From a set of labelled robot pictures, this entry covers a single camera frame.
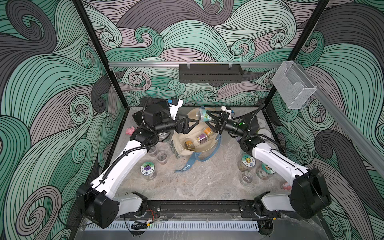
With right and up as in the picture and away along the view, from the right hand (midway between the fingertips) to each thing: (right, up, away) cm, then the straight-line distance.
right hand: (204, 118), depth 66 cm
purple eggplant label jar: (-29, -28, +12) cm, 42 cm away
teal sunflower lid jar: (+25, -24, +15) cm, 38 cm away
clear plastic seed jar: (-23, -23, +20) cm, 38 cm away
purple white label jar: (+2, -13, +29) cm, 32 cm away
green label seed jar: (+42, -3, +32) cm, 53 cm away
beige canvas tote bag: (-12, -17, +30) cm, 37 cm away
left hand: (-5, 0, 0) cm, 5 cm away
